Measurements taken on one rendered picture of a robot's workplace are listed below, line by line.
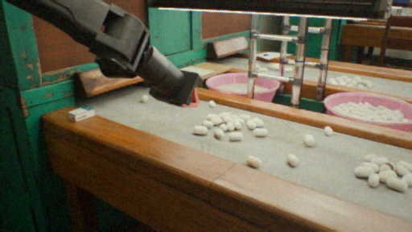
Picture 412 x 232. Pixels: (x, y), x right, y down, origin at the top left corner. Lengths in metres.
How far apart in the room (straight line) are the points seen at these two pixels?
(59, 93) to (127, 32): 0.55
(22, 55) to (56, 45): 0.11
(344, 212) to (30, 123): 0.81
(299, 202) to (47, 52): 0.77
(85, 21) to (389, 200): 0.59
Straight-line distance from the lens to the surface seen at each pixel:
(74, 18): 0.52
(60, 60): 1.05
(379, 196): 0.69
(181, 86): 0.63
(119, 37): 0.52
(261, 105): 1.00
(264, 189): 0.60
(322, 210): 0.57
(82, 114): 0.93
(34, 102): 1.01
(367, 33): 3.48
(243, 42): 1.71
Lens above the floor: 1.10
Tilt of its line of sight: 21 degrees down
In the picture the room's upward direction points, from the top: straight up
